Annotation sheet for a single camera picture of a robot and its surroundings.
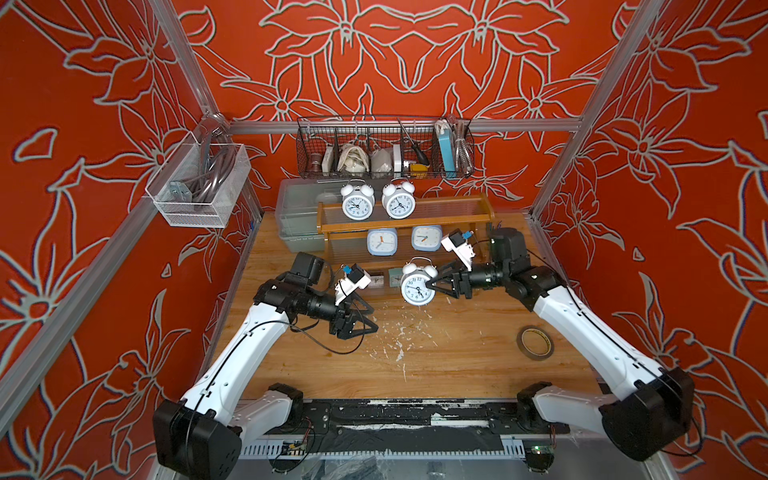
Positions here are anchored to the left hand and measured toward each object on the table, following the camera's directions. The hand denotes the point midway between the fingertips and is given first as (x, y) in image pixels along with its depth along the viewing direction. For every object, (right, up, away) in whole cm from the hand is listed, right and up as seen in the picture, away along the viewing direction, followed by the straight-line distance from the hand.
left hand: (371, 317), depth 68 cm
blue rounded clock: (+16, +18, +18) cm, 31 cm away
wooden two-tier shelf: (-9, +17, +27) cm, 33 cm away
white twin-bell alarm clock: (-4, +28, +8) cm, 29 cm away
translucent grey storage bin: (-25, +28, +26) cm, 45 cm away
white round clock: (+10, +10, 0) cm, 15 cm away
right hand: (+13, +8, 0) cm, 15 cm away
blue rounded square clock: (+3, +17, +18) cm, 25 cm away
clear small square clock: (+1, +4, +27) cm, 28 cm away
